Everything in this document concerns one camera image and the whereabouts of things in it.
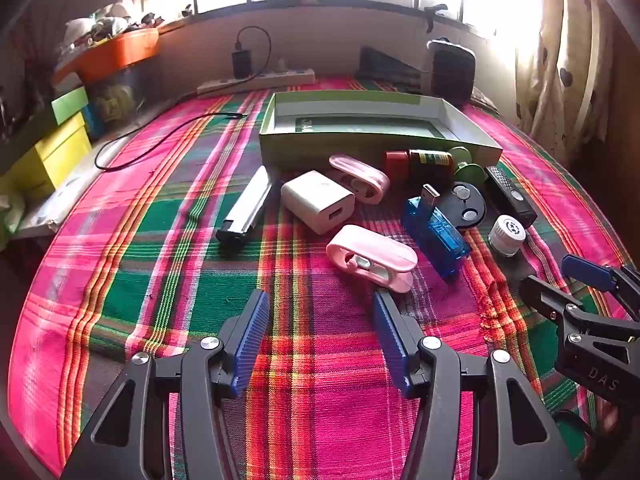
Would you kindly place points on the black USB dongle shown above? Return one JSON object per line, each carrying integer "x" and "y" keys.
{"x": 510, "y": 195}

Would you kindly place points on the white plastic packet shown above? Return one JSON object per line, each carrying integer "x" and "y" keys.
{"x": 55, "y": 205}

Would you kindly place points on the grey fan heater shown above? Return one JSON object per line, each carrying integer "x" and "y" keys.
{"x": 450, "y": 72}

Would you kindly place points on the brown bottle with red cap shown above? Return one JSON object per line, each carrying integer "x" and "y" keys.
{"x": 425, "y": 162}

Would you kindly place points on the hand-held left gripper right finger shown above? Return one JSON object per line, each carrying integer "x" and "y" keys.
{"x": 392, "y": 345}

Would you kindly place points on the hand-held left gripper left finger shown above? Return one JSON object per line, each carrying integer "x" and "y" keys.
{"x": 252, "y": 340}

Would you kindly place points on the blue box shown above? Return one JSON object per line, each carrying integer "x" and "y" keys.
{"x": 94, "y": 120}

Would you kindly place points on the patterned curtain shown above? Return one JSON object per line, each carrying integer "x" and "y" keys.
{"x": 565, "y": 60}

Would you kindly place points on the white USB charger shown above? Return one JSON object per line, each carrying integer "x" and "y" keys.
{"x": 315, "y": 200}

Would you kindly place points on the light green crumpled bag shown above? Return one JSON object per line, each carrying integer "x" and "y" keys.
{"x": 10, "y": 210}

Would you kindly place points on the yellow box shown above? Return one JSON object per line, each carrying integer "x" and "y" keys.
{"x": 65, "y": 150}

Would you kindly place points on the black window hook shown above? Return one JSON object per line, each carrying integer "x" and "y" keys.
{"x": 432, "y": 12}

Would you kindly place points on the white plug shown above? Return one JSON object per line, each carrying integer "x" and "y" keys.
{"x": 281, "y": 66}

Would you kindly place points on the blue USB tester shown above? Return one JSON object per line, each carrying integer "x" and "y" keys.
{"x": 440, "y": 240}

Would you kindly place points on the white power strip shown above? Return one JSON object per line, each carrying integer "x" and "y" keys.
{"x": 260, "y": 82}

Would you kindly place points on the pile of wrappers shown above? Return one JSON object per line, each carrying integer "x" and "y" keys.
{"x": 105, "y": 22}

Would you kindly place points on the orange tray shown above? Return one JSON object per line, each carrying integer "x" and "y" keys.
{"x": 125, "y": 52}

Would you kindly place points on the silver and black lighter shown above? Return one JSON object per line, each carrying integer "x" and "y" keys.
{"x": 247, "y": 205}

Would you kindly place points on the black round disc holder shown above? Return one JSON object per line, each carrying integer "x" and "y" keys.
{"x": 455, "y": 212}

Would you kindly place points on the green cardboard box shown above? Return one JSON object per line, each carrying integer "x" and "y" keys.
{"x": 350, "y": 152}

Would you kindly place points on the pink green plaid blanket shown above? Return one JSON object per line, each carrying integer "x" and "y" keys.
{"x": 175, "y": 240}

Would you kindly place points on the black power adapter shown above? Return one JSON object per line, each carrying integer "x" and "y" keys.
{"x": 242, "y": 64}

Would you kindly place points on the grey folded cloth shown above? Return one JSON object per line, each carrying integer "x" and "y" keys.
{"x": 485, "y": 102}

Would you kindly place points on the green box lid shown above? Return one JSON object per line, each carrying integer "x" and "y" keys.
{"x": 70, "y": 105}

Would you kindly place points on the white round lid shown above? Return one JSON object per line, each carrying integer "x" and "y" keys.
{"x": 506, "y": 237}

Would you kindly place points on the green spool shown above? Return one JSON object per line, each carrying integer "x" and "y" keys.
{"x": 470, "y": 172}

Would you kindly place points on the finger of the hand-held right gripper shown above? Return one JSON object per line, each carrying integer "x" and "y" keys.
{"x": 585, "y": 270}
{"x": 550, "y": 295}

